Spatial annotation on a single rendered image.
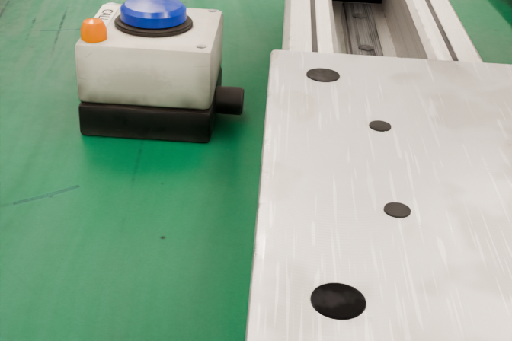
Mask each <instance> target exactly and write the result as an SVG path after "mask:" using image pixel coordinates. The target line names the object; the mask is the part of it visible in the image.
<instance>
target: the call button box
mask: <svg viewBox="0 0 512 341"><path fill-rule="evenodd" d="M121 5H122V4H116V3H107V4H105V5H102V7H101V9H100V10H99V11H98V13H97V14H96V15H95V16H94V17H95V18H100V19H102V20H103V22H104V24H105V26H106V28H107V39H106V40H105V41H103V42H99V43H88V42H85V41H83V40H82V39H81V37H80V39H79V40H78V42H77V43H76V45H75V61H76V74H77V85H78V97H79V100H80V101H81V103H80V104H79V106H78V116H79V128H80V132H81V134H83V135H100V136H112V137H124V138H136V139H159V140H171V141H183V142H209V141H210V139H211V135H212V131H213V125H214V121H215V118H216V114H217V113H221V114H232V115H241V113H243V104H244V89H242V88H241V87H229V86H222V68H221V63H222V37H223V14H222V12H221V11H219V10H216V9H201V8H187V19H186V21H185V22H184V23H182V24H179V25H177V26H174V27H166V28H142V27H134V26H132V25H128V24H126V23H124V22H123V21H122V20H121V18H120V6H121Z"/></svg>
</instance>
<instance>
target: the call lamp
mask: <svg viewBox="0 0 512 341"><path fill-rule="evenodd" d="M81 39H82V40H83V41H85V42H88V43H99V42H103V41H105V40H106V39H107V28H106V26H105V24H104V22H103V20H102V19H100V18H87V19H85V20H84V21H83V23H82V26H81Z"/></svg>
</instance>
